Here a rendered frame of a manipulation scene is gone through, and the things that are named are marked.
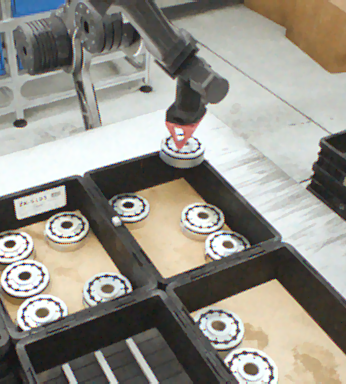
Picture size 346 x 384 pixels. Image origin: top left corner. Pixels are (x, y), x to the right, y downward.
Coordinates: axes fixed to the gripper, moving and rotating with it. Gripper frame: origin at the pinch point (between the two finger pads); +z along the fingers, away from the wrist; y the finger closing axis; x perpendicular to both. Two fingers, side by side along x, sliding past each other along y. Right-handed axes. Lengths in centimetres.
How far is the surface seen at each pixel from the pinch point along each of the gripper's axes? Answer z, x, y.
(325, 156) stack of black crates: 45, -27, 82
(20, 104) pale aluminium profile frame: 85, 137, 117
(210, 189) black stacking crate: 13.1, -7.6, 2.2
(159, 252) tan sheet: 18.5, -3.6, -18.8
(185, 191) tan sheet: 17.9, -0.5, 4.5
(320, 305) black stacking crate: 13.6, -40.1, -22.2
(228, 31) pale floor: 94, 74, 291
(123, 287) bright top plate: 15.8, -2.3, -34.5
